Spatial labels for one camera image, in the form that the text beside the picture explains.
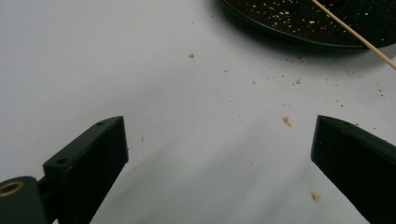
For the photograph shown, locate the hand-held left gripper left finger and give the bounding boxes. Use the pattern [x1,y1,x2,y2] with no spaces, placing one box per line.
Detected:
[42,116,130,224]

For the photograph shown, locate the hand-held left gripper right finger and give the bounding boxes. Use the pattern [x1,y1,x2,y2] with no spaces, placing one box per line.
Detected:
[310,115,396,224]

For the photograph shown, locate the thin wooden skewer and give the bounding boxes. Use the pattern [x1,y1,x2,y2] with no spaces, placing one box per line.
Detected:
[311,0,396,71]

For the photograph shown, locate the black textured round plate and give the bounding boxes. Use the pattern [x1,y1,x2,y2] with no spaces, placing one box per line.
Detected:
[218,0,396,50]

